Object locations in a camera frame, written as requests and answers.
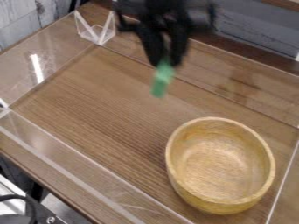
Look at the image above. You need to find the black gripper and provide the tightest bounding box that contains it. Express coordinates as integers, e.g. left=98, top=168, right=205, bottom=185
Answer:
left=112, top=0, right=216, bottom=67

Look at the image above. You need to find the green rectangular block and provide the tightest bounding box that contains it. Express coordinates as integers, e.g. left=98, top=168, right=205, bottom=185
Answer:
left=150, top=59, right=174, bottom=98

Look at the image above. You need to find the brown wooden bowl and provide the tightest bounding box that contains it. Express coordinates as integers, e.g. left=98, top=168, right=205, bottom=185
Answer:
left=164, top=116, right=276, bottom=215

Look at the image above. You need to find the clear acrylic corner bracket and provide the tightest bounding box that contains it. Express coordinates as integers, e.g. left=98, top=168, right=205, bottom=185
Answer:
left=73, top=10, right=116, bottom=46

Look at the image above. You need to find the clear acrylic tray wall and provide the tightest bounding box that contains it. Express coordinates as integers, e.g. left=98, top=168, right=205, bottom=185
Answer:
left=0, top=99, right=193, bottom=224

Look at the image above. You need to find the black cable bottom left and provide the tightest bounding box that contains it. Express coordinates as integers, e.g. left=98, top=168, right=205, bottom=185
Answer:
left=0, top=194, right=40, bottom=224

